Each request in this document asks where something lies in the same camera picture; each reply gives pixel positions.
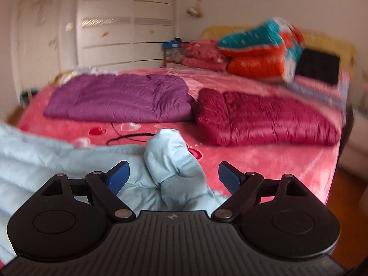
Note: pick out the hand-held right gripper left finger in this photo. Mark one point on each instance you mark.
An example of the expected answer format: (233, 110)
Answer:
(118, 176)

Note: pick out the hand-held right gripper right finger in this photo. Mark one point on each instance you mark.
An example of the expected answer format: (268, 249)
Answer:
(228, 178)

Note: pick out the light blue down jacket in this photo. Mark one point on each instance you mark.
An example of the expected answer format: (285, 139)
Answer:
(169, 161)

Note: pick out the pink bed with blanket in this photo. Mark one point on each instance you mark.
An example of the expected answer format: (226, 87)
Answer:
(273, 164)

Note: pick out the dark red down jacket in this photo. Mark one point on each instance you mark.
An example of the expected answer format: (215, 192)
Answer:
(258, 120)

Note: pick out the purple down jacket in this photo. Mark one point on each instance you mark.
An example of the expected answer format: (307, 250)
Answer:
(120, 97)

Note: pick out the pale patterned cloth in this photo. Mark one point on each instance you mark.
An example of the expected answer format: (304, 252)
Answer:
(83, 73)

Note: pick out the pink folded bedding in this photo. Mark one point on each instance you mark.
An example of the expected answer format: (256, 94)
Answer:
(319, 92)

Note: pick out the pink printed folded blanket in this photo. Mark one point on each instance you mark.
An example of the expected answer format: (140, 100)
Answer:
(204, 54)

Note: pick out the teal and orange folded quilt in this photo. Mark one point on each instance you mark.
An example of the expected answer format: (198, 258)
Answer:
(253, 49)

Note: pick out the white nightstand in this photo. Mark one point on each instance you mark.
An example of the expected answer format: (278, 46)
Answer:
(356, 141)

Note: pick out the blue storage box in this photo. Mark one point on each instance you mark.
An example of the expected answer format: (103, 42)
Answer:
(172, 51)

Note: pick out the black cloth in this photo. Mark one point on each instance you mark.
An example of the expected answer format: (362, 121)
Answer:
(317, 66)

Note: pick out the white wardrobe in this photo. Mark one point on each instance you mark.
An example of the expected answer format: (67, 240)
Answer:
(115, 20)

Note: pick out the yellow printed headboard cover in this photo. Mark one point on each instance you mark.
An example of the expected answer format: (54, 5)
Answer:
(345, 51)

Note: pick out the hanging wall ornament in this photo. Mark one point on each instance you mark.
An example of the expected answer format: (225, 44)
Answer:
(195, 10)

